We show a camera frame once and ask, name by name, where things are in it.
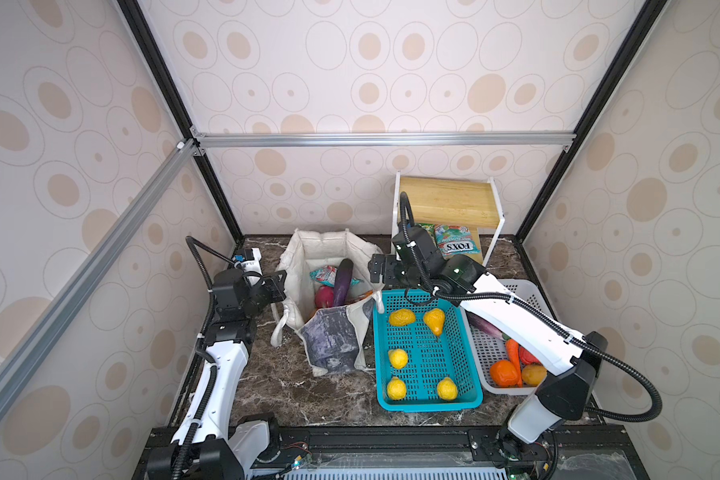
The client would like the brown potato front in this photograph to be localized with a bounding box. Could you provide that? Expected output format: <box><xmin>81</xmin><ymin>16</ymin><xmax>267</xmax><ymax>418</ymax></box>
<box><xmin>521</xmin><ymin>364</ymin><xmax>547</xmax><ymax>387</ymax></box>

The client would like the yellow lemon front right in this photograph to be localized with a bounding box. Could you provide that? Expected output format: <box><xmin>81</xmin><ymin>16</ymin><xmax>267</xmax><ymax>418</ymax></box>
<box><xmin>436</xmin><ymin>377</ymin><xmax>459</xmax><ymax>402</ymax></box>

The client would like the yellow lemon middle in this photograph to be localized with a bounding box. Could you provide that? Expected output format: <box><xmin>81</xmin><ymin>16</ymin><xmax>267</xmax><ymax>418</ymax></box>
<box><xmin>388</xmin><ymin>349</ymin><xmax>409</xmax><ymax>370</ymax></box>

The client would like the silver aluminium frame bar left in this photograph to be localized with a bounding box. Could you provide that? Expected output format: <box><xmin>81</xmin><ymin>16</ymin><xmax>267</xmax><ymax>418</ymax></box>
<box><xmin>0</xmin><ymin>138</ymin><xmax>199</xmax><ymax>421</ymax></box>

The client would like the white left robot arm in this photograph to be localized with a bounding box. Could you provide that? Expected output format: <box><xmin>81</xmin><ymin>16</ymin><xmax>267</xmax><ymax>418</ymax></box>
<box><xmin>145</xmin><ymin>236</ymin><xmax>287</xmax><ymax>479</ymax></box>

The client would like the orange front white basket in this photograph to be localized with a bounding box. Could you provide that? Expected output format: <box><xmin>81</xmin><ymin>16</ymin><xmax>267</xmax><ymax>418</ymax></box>
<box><xmin>489</xmin><ymin>360</ymin><xmax>523</xmax><ymax>388</ymax></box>

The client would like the yellow pear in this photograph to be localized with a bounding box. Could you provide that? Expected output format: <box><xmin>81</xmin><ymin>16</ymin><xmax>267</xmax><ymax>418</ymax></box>
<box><xmin>422</xmin><ymin>308</ymin><xmax>446</xmax><ymax>338</ymax></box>

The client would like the teal Fox's candy bag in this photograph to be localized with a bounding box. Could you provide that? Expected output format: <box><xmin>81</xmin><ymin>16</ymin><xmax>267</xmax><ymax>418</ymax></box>
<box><xmin>434</xmin><ymin>224</ymin><xmax>482</xmax><ymax>262</ymax></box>

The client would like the dark purple eggplant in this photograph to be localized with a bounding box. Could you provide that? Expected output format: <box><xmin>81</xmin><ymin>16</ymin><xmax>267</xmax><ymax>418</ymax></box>
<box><xmin>333</xmin><ymin>258</ymin><xmax>354</xmax><ymax>307</ymax></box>

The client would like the white wire wooden shelf rack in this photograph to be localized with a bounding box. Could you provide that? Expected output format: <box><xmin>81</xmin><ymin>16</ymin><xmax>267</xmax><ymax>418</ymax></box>
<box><xmin>392</xmin><ymin>172</ymin><xmax>505</xmax><ymax>266</ymax></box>

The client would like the yellow lemon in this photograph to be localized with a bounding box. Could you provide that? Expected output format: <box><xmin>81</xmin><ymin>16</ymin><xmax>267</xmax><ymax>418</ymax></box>
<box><xmin>386</xmin><ymin>377</ymin><xmax>407</xmax><ymax>401</ymax></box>
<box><xmin>436</xmin><ymin>377</ymin><xmax>459</xmax><ymax>402</ymax></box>
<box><xmin>388</xmin><ymin>349</ymin><xmax>409</xmax><ymax>370</ymax></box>

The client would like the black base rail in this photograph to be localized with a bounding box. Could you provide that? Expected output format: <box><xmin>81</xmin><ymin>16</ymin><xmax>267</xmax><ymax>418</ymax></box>
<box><xmin>133</xmin><ymin>415</ymin><xmax>648</xmax><ymax>479</ymax></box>

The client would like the teal mint blossom candy bag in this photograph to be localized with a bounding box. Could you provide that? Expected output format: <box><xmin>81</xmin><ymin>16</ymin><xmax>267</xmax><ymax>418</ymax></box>
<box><xmin>310</xmin><ymin>265</ymin><xmax>360</xmax><ymax>287</ymax></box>

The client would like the purple eggplant long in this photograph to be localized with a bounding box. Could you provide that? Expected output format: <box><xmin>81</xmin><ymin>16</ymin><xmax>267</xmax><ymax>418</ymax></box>
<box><xmin>466</xmin><ymin>311</ymin><xmax>503</xmax><ymax>339</ymax></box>

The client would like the orange carrot front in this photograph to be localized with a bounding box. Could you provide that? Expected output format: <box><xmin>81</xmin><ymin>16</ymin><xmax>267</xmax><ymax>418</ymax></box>
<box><xmin>505</xmin><ymin>339</ymin><xmax>523</xmax><ymax>387</ymax></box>

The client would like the yellow mango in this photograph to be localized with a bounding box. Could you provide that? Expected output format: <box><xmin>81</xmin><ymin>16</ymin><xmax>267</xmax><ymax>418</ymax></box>
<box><xmin>388</xmin><ymin>309</ymin><xmax>416</xmax><ymax>327</ymax></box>

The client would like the silver aluminium frame bar back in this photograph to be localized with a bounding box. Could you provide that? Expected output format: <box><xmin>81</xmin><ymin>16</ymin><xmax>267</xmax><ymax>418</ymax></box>
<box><xmin>197</xmin><ymin>131</ymin><xmax>576</xmax><ymax>148</ymax></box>

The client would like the green lemon candy bag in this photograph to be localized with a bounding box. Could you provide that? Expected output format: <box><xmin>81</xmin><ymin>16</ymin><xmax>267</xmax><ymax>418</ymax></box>
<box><xmin>419</xmin><ymin>223</ymin><xmax>435</xmax><ymax>238</ymax></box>

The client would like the silver aluminium frame bar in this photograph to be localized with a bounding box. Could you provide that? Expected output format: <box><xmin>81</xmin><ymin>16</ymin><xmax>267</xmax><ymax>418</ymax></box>
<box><xmin>0</xmin><ymin>138</ymin><xmax>199</xmax><ymax>421</ymax></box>
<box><xmin>197</xmin><ymin>131</ymin><xmax>576</xmax><ymax>148</ymax></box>

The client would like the yellow lemon front left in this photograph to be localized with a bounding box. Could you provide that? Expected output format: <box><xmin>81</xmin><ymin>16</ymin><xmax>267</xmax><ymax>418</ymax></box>
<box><xmin>386</xmin><ymin>377</ymin><xmax>407</xmax><ymax>401</ymax></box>

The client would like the pink dragon fruit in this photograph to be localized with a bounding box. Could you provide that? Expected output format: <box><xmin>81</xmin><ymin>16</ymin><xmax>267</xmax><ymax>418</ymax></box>
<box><xmin>314</xmin><ymin>285</ymin><xmax>334</xmax><ymax>309</ymax></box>

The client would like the cream canvas grocery bag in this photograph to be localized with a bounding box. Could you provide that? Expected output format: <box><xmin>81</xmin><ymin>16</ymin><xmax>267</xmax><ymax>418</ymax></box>
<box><xmin>270</xmin><ymin>230</ymin><xmax>383</xmax><ymax>377</ymax></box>

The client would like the red knobbly fruit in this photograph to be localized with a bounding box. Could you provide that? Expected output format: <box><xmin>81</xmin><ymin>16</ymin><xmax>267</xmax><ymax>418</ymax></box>
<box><xmin>518</xmin><ymin>346</ymin><xmax>541</xmax><ymax>365</ymax></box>

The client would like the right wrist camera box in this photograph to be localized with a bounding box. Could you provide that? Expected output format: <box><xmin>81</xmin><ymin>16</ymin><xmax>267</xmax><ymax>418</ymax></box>
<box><xmin>392</xmin><ymin>225</ymin><xmax>444</xmax><ymax>267</ymax></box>

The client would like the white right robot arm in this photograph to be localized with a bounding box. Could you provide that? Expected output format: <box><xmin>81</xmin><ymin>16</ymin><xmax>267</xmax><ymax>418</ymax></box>
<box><xmin>368</xmin><ymin>254</ymin><xmax>663</xmax><ymax>444</ymax></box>

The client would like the white plastic basket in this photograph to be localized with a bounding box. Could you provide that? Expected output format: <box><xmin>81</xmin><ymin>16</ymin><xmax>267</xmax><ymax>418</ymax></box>
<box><xmin>461</xmin><ymin>274</ymin><xmax>584</xmax><ymax>396</ymax></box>

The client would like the orange fruits candy bag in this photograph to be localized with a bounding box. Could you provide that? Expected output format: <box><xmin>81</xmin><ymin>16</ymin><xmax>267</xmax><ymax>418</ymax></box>
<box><xmin>347</xmin><ymin>290</ymin><xmax>374</xmax><ymax>304</ymax></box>

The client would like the teal plastic basket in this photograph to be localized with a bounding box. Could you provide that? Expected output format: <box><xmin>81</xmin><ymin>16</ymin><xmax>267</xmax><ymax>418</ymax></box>
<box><xmin>373</xmin><ymin>290</ymin><xmax>483</xmax><ymax>413</ymax></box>

